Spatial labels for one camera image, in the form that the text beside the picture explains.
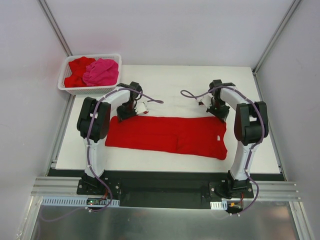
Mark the pink t shirt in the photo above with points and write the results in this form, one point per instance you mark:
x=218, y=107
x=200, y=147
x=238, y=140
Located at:
x=102, y=72

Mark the white plastic basket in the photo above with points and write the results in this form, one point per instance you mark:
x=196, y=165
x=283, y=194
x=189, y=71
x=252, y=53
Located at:
x=66, y=72

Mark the left aluminium frame post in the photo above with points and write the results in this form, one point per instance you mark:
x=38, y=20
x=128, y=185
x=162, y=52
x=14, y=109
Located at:
x=55, y=27

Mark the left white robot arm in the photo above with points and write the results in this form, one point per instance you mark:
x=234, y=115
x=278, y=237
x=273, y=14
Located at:
x=93, y=125

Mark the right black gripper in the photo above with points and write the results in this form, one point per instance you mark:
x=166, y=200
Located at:
x=219, y=112

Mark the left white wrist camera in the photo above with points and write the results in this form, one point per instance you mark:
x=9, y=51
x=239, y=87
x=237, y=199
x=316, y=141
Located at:
x=141, y=108

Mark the right aluminium frame post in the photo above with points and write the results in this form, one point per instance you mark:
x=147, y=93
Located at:
x=276, y=35

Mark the right white cable duct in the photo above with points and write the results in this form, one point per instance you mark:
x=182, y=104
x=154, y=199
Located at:
x=219, y=205

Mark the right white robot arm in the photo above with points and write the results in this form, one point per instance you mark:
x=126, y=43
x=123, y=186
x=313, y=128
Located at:
x=250, y=128

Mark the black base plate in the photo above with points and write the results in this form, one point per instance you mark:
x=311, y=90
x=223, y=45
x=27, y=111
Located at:
x=151, y=189

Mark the red t shirt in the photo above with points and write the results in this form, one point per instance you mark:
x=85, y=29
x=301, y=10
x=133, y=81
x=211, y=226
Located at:
x=78, y=67
x=199, y=136

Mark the aluminium frame post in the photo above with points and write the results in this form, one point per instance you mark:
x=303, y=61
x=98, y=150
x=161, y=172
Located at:
x=55, y=27
x=276, y=35

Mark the left white cable duct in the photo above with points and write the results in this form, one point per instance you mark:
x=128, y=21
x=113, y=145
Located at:
x=64, y=201

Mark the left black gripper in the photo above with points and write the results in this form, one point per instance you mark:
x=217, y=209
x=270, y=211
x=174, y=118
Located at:
x=125, y=113

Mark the white cable duct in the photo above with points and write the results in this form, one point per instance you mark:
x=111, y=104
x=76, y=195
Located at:
x=219, y=205
x=64, y=201

